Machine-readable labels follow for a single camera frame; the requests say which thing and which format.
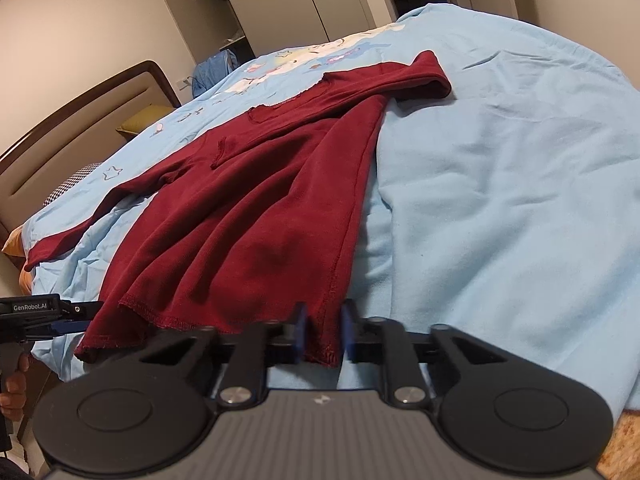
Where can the yellow pillow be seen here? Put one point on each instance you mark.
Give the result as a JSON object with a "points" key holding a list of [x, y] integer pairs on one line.
{"points": [[145, 119]]}

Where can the person's left hand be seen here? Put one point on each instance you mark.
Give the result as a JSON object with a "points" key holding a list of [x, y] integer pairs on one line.
{"points": [[14, 385]]}

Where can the light blue printed blanket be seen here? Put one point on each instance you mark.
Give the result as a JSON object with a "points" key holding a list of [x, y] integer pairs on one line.
{"points": [[500, 185]]}

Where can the open grey wardrobe door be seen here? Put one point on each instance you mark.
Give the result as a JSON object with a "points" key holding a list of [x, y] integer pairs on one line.
{"points": [[182, 25]]}

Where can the dark red long-sleeved top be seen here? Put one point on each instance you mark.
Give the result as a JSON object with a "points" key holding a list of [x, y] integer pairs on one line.
{"points": [[260, 220]]}

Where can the blue cloth bundle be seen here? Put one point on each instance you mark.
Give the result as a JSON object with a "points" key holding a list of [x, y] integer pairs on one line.
{"points": [[212, 72]]}

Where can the orange pillow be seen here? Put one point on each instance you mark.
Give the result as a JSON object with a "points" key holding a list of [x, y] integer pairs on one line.
{"points": [[15, 255]]}

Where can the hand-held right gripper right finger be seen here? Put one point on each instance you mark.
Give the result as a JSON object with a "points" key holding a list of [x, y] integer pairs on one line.
{"points": [[347, 331]]}

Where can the black and white patterned pillow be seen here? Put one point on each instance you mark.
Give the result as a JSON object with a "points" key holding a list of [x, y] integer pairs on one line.
{"points": [[72, 182]]}

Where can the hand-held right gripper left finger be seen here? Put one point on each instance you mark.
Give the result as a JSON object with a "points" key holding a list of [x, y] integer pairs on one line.
{"points": [[300, 334]]}

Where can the brown padded headboard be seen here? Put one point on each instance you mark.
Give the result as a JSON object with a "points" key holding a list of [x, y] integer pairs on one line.
{"points": [[75, 120]]}

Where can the grey built-in wardrobe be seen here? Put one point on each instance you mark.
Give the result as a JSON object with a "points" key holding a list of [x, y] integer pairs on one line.
{"points": [[280, 0]]}

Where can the wall socket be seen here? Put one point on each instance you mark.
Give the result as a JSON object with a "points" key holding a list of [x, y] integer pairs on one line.
{"points": [[185, 84]]}

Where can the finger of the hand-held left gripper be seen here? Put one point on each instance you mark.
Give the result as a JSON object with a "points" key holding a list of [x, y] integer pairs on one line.
{"points": [[80, 312]]}

